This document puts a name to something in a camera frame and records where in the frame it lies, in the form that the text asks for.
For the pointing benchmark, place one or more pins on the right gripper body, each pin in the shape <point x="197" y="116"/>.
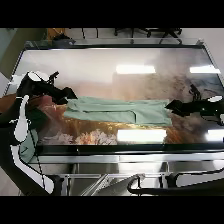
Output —
<point x="181" y="107"/>

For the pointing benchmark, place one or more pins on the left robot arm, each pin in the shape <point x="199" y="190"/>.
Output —
<point x="23" y="121"/>

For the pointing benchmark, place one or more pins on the silver frame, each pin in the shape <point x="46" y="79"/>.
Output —
<point x="100" y="159"/>

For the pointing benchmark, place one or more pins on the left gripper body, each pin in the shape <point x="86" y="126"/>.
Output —
<point x="65" y="94"/>

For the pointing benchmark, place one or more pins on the black office chair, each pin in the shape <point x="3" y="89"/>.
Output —
<point x="166" y="32"/>
<point x="131" y="31"/>

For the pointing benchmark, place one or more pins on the brown garment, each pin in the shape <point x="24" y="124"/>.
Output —
<point x="45" y="104"/>

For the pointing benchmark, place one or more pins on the pale green garment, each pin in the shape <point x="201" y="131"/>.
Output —
<point x="29" y="145"/>
<point x="116" y="111"/>

